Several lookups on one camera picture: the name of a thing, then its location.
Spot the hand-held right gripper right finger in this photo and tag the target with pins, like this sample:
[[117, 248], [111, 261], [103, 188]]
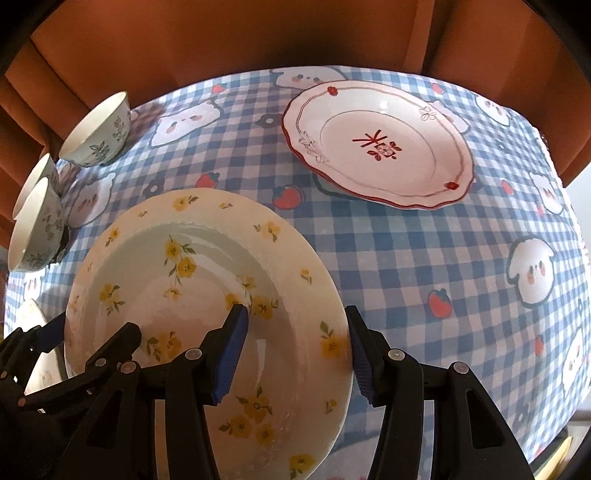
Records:
[[362, 360]]

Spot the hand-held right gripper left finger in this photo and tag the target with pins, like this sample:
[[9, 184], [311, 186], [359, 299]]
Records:
[[230, 355]]

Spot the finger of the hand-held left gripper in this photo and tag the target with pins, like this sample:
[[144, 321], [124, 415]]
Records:
[[117, 339], [51, 330]]

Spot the yellow floral plate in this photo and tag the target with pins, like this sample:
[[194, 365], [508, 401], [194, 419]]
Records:
[[152, 277]]

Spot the leaf print ceramic bowl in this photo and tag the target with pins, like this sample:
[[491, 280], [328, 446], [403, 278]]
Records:
[[44, 168], [99, 138], [44, 230]]

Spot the red rimmed white plate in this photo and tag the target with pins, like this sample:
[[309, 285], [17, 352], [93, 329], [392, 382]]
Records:
[[351, 120]]

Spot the white dish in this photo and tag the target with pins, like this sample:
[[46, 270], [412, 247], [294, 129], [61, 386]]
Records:
[[27, 316]]

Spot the blue checked printed tablecloth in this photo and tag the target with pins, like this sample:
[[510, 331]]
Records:
[[415, 258]]

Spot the orange curtain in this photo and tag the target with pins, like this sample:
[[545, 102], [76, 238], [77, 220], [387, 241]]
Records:
[[231, 37]]

